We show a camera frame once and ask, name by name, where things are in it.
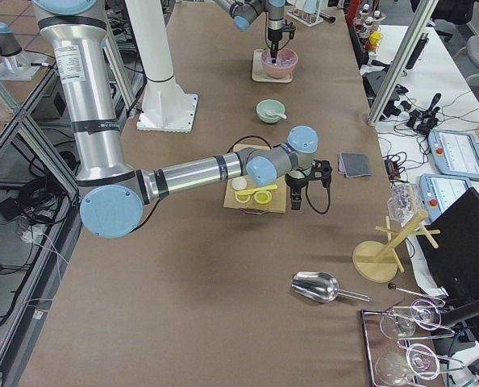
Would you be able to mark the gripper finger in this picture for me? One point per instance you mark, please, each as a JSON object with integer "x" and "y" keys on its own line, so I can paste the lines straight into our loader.
{"x": 275, "y": 50}
{"x": 298, "y": 202}
{"x": 272, "y": 51}
{"x": 293, "y": 203}

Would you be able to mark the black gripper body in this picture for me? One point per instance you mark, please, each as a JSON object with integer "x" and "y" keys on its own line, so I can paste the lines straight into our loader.
{"x": 297, "y": 183}
{"x": 273, "y": 26}

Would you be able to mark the white ceramic spoon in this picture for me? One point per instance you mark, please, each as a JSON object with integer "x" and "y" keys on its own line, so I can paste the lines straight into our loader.
{"x": 274, "y": 113}

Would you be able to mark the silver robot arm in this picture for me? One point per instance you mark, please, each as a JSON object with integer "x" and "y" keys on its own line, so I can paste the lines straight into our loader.
{"x": 245, "y": 13}
{"x": 113, "y": 194}

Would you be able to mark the clear ice cubes pile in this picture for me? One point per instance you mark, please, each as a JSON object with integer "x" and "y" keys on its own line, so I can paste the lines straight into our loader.
{"x": 284, "y": 60}

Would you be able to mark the pink bowl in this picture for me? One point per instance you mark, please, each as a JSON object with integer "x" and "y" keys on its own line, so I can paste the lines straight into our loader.
{"x": 278, "y": 72}

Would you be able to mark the mint green bowl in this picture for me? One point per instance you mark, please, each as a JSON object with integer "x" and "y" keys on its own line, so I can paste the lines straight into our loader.
{"x": 269, "y": 104}

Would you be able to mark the metal ice scoop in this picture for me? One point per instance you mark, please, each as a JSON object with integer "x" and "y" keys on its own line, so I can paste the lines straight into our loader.
{"x": 322, "y": 287}

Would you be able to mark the bamboo cutting board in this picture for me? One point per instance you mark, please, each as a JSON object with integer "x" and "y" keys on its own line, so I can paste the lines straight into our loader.
{"x": 279, "y": 196}

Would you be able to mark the yellow plastic knife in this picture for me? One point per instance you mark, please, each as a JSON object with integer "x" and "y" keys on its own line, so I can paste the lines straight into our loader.
{"x": 251, "y": 191}

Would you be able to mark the beige plastic tray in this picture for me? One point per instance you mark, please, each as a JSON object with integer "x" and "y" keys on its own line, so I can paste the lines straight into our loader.
{"x": 259, "y": 74}

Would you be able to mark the lemon slice stack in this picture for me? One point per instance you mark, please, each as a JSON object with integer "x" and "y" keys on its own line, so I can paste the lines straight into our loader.
{"x": 263, "y": 197}

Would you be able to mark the pastel cup rack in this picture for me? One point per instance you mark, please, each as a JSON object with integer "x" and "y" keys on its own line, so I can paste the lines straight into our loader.
{"x": 309, "y": 12}

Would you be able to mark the single lemon slice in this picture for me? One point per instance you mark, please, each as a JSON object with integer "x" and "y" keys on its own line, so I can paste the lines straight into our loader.
{"x": 242, "y": 198}

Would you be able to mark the grey folded cloth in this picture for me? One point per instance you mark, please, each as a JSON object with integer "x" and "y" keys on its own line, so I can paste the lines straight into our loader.
{"x": 354, "y": 165}

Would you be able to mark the wooden mug tree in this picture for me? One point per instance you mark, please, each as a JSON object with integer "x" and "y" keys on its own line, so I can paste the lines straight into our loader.
{"x": 379, "y": 262}

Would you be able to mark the blue teach pendant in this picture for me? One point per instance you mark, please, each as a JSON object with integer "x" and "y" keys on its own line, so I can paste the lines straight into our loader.
{"x": 455, "y": 153}
{"x": 441, "y": 191}

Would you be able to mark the black monitor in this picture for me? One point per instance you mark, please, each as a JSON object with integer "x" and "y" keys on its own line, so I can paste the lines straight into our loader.
{"x": 454, "y": 264}

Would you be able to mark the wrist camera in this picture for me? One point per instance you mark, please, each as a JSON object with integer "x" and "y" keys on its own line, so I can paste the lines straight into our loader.
{"x": 321, "y": 171}
{"x": 289, "y": 28}

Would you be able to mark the aluminium frame post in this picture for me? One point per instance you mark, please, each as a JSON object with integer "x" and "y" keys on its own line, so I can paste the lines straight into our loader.
{"x": 406, "y": 47}

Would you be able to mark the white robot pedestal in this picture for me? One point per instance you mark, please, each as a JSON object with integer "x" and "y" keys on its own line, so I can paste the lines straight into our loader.
{"x": 165, "y": 105}

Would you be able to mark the wire glass rack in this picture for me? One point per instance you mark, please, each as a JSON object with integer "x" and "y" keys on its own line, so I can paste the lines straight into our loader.
{"x": 399, "y": 345}

